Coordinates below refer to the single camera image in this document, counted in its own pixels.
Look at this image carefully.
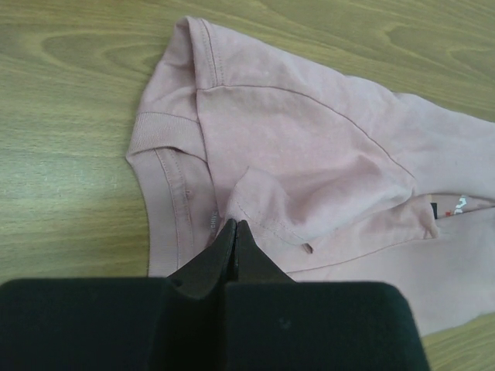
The dusty pink mario t-shirt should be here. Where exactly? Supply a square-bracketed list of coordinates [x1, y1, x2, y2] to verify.
[127, 17, 494, 335]

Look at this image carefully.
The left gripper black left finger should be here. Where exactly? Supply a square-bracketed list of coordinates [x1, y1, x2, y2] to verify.
[1, 220, 237, 370]

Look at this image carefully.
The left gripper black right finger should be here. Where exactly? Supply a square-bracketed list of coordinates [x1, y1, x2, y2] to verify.
[224, 221, 429, 370]

